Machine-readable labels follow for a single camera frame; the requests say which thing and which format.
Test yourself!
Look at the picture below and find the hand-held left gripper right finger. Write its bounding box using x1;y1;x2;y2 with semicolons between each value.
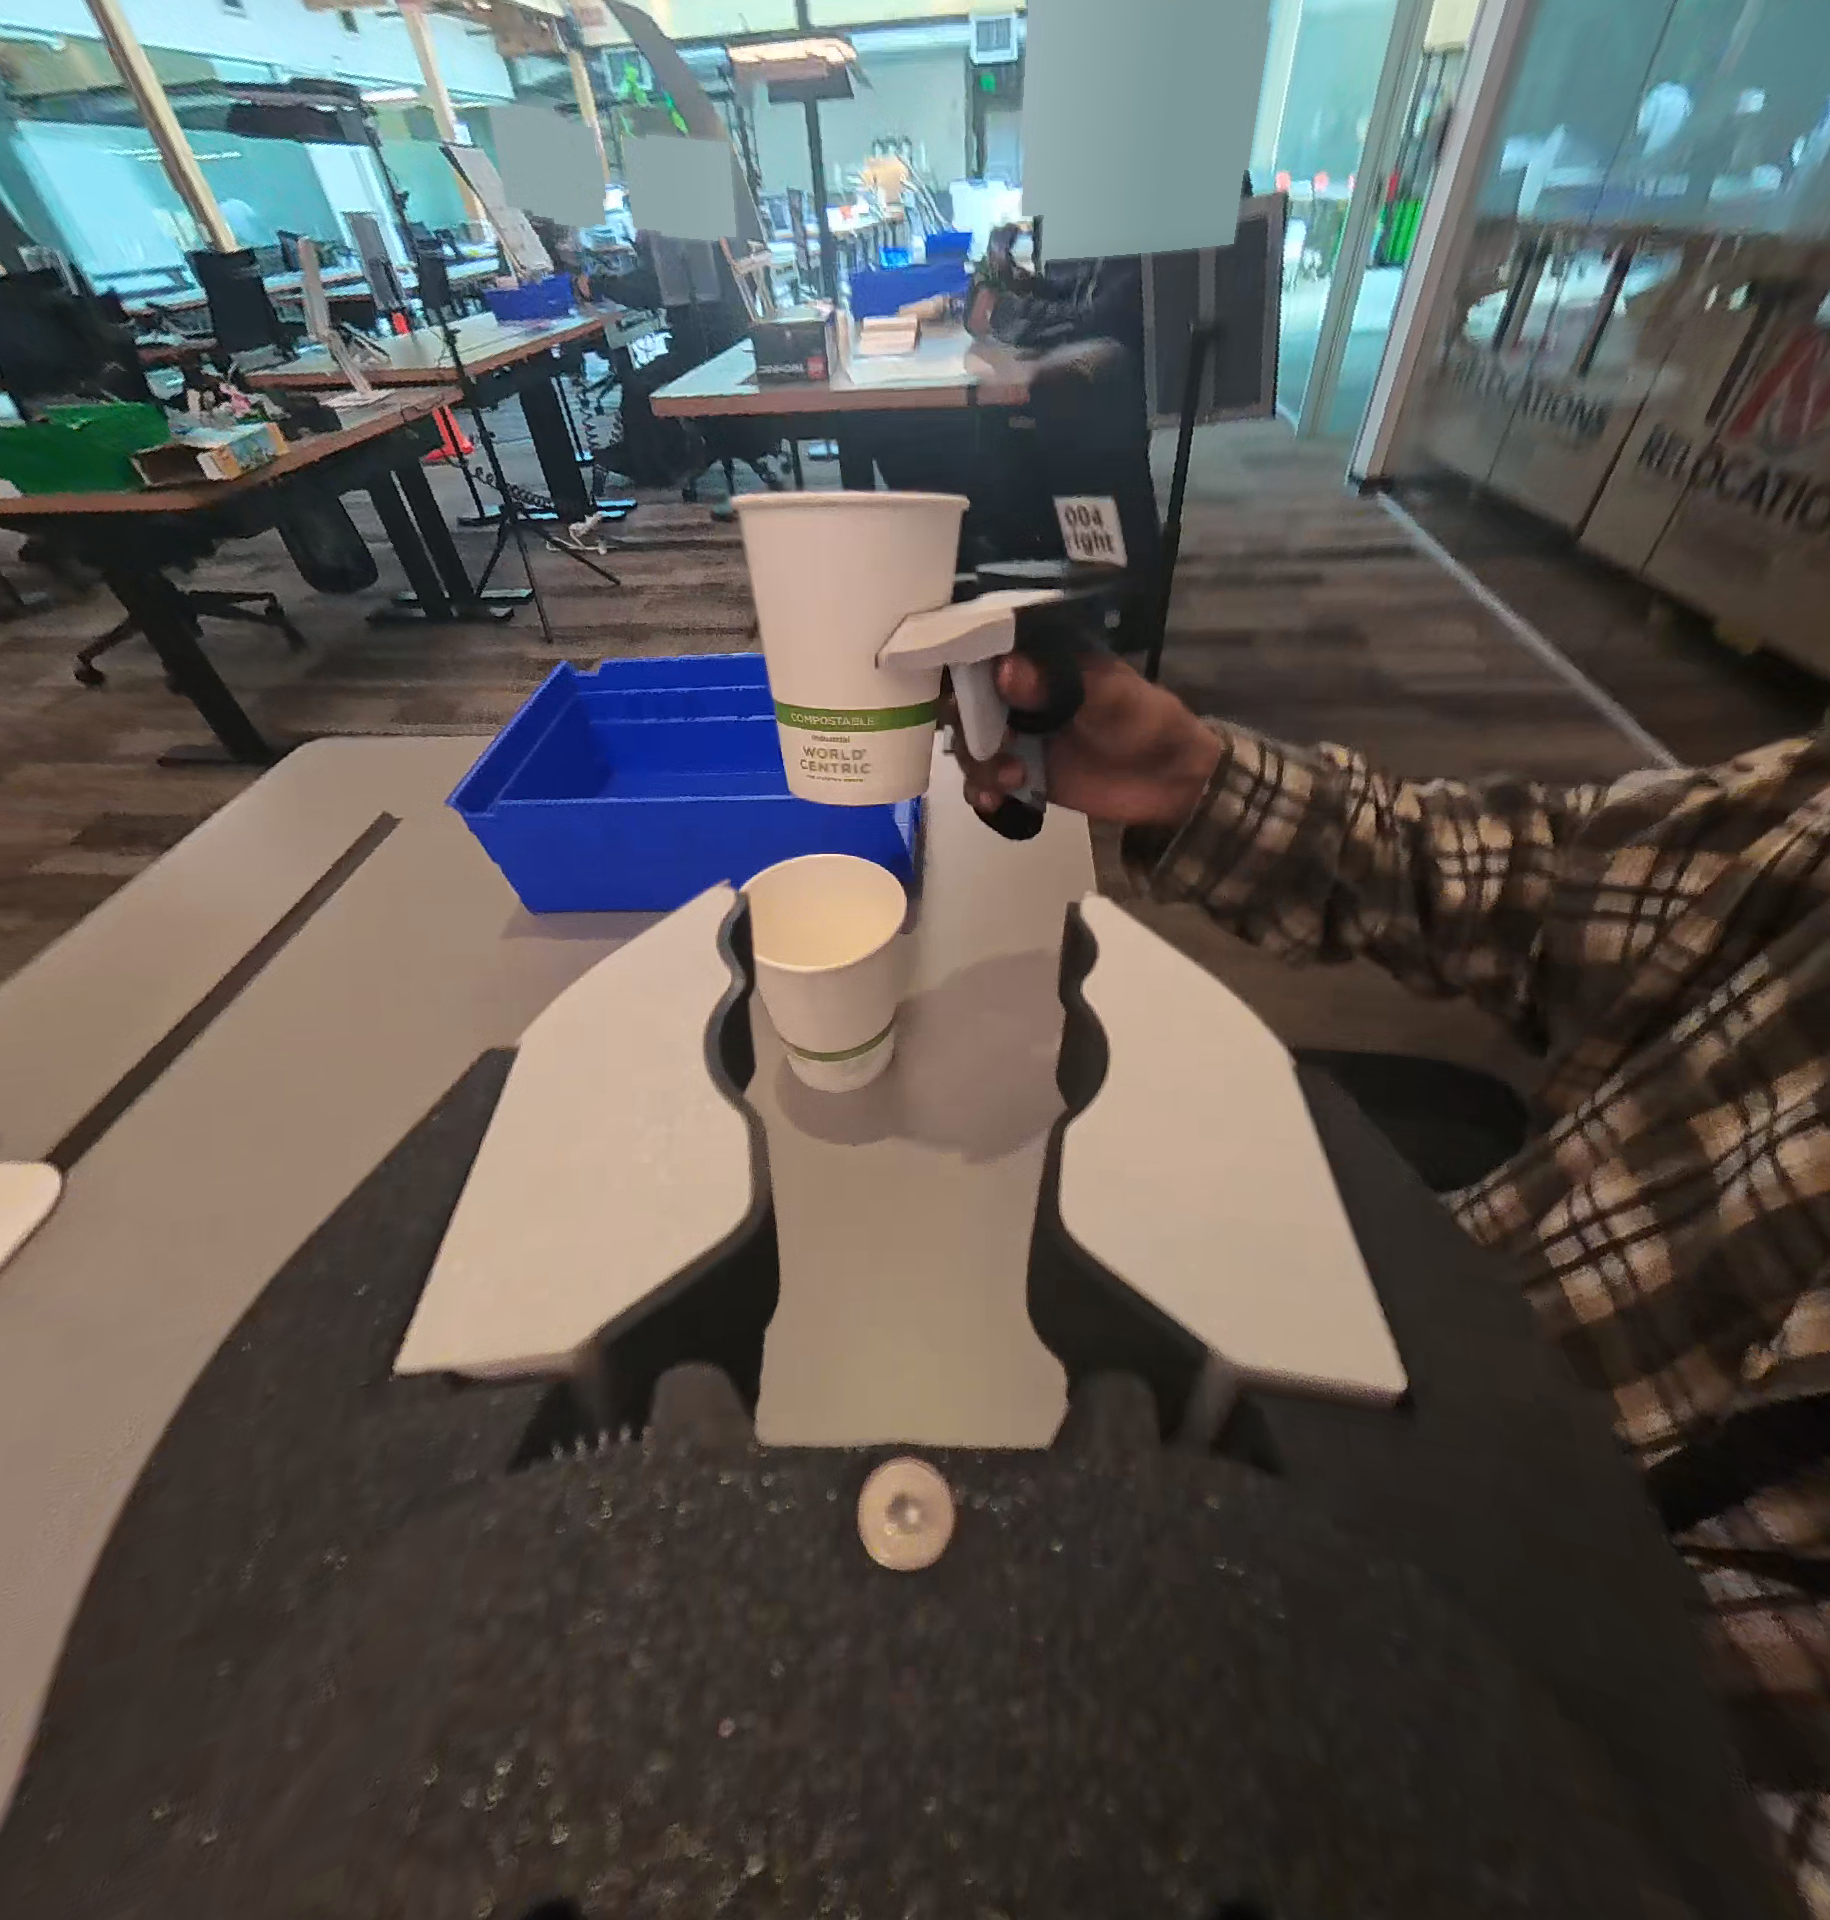
1027;896;1412;1443

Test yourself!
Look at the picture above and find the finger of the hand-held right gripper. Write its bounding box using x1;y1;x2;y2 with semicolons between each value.
872;588;1111;675

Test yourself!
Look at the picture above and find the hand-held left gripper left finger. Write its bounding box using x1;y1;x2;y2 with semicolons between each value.
393;886;779;1449

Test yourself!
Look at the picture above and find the white paper cup green band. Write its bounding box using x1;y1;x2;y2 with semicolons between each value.
744;856;911;1096
732;494;970;810

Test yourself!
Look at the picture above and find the person's right forearm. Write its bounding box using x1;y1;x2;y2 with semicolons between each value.
1123;719;1830;1203

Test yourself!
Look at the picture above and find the person's right hand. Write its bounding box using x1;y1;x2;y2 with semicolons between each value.
962;646;1231;829

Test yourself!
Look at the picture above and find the black chair armrest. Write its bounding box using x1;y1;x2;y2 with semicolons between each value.
1289;1051;1538;1193

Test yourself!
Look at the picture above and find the wood-edged office desk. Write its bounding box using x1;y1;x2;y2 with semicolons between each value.
247;307;617;527
652;321;1037;497
0;382;466;768

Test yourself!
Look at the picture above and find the grey mesh panel stand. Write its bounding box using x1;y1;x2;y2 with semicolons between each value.
1140;196;1292;677

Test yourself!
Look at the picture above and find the black tripod light stand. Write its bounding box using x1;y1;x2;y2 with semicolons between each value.
374;136;624;639

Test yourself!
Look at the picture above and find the black pole stand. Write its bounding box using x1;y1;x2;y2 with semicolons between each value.
727;37;859;308

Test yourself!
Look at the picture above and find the black mesh basket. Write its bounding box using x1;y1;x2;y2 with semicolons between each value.
277;496;376;593

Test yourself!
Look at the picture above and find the small printed carton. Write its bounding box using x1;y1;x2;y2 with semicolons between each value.
132;422;288;488

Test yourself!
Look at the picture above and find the green plastic crate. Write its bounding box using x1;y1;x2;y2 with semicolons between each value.
0;404;173;496

